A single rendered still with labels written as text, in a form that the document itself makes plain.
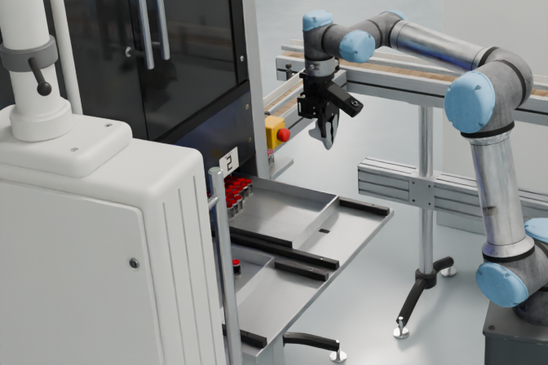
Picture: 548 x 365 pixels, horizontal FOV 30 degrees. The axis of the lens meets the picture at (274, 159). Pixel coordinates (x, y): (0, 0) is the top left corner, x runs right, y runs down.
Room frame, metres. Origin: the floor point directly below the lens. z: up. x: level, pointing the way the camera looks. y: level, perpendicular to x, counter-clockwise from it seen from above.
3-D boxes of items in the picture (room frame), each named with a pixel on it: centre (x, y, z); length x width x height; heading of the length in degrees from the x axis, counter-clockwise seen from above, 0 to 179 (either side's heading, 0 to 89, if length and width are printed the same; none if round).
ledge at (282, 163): (2.70, 0.03, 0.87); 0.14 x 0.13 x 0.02; 57
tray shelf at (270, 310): (2.21, 0.08, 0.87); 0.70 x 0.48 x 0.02; 147
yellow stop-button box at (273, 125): (2.66, 0.01, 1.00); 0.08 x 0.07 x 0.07; 57
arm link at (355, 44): (2.29, -0.21, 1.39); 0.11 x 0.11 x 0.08; 41
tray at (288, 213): (2.38, 0.04, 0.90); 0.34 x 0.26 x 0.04; 58
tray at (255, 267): (2.10, 0.23, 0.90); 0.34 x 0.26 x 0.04; 57
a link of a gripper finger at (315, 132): (2.34, -0.12, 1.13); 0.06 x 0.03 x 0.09; 57
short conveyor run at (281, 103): (2.98, -0.03, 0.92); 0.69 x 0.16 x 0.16; 147
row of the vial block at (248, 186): (2.43, 0.12, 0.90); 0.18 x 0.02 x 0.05; 148
